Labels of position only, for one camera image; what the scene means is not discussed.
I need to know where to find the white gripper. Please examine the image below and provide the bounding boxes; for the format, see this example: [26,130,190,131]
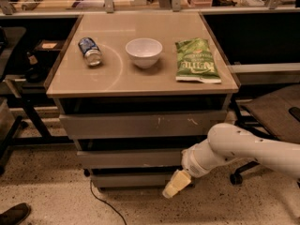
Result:
[162,143,216,199]

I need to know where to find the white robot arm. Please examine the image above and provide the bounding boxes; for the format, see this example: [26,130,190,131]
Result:
[162,123,300,199]

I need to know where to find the grey top drawer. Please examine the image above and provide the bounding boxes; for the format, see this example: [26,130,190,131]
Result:
[60,110,227,140]

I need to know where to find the grey drawer cabinet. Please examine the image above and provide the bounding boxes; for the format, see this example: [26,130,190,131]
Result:
[47,11,238,176]

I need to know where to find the black office chair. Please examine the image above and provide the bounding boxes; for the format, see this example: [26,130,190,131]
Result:
[229,83,300,189]

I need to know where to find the green chip bag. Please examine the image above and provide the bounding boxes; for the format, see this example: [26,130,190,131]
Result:
[175,37,221,83]

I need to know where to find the white bowl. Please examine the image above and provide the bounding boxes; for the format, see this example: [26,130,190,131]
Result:
[126,38,162,68]

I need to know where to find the blue soda can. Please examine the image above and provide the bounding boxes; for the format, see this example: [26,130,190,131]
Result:
[78,37,102,67]

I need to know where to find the dark shoe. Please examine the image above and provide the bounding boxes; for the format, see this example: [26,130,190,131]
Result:
[0,202,31,225]

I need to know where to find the black floor cable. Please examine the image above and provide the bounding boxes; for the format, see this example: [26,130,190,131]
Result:
[89,180,128,225]

